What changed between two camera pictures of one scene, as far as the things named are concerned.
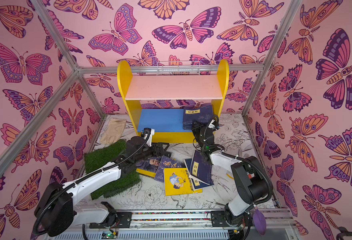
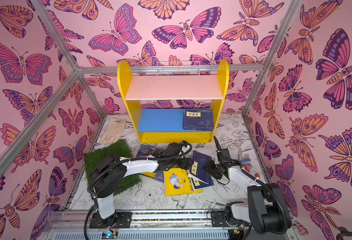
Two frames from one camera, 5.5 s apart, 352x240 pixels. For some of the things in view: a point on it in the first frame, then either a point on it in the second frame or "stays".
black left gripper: x=159 y=153 to x=186 y=163
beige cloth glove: x=113 y=131 stays
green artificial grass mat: x=99 y=157 stays
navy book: x=198 y=115 stays
